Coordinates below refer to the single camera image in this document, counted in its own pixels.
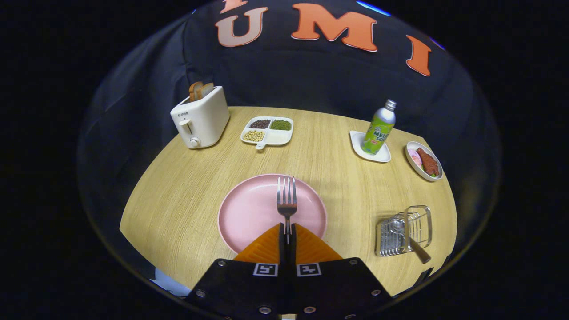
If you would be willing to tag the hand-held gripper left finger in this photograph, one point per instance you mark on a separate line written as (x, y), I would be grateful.
(242, 286)

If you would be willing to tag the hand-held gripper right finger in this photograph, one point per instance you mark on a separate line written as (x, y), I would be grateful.
(333, 286)

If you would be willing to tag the white sheet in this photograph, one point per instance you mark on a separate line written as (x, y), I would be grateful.
(171, 284)

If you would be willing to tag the pink round plate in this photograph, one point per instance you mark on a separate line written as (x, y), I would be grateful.
(249, 213)

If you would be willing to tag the white plate with food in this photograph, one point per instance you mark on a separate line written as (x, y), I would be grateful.
(418, 171)

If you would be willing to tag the white square coaster tray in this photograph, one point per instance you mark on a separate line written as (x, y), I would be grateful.
(357, 142)

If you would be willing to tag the pile of yellow soybeans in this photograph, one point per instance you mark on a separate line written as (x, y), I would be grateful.
(253, 135)

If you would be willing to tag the pink ham slices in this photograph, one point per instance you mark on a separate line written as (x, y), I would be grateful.
(414, 158)

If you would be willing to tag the white divided snack dish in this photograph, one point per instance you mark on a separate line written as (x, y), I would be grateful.
(279, 138)

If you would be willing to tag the red-brown meat pieces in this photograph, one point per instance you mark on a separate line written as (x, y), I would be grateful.
(429, 162)

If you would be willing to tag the green silver soda bottle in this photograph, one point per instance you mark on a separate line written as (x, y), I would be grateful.
(378, 131)

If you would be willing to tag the pile of dark red beans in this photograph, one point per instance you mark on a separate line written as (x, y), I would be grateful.
(260, 124)

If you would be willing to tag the pile of green beans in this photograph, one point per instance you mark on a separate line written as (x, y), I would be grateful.
(281, 125)

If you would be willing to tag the cream white toaster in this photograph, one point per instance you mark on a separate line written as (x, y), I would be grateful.
(206, 120)

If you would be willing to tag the toasted bread slice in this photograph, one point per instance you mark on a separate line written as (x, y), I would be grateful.
(207, 90)
(194, 90)

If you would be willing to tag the black backdrop cloth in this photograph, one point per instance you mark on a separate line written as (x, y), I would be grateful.
(302, 75)

